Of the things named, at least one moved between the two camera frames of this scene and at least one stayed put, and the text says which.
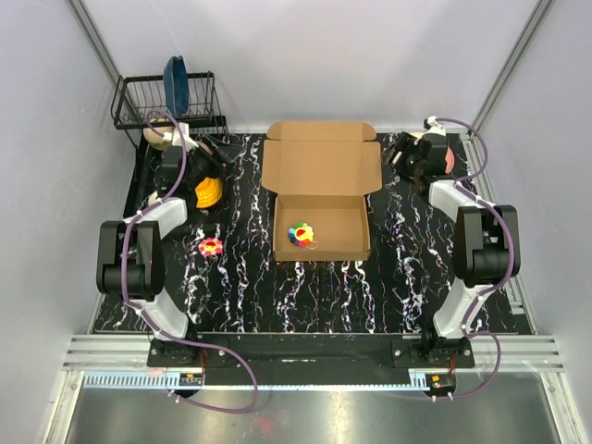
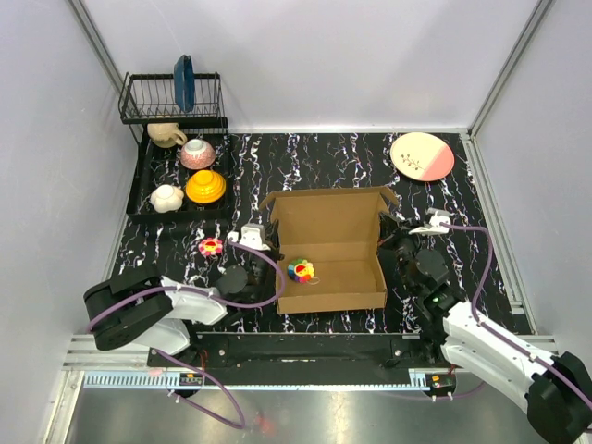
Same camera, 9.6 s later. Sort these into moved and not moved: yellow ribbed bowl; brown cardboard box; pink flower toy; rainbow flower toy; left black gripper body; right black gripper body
Moved: rainbow flower toy; brown cardboard box; right black gripper body; left black gripper body
Not moved: pink flower toy; yellow ribbed bowl
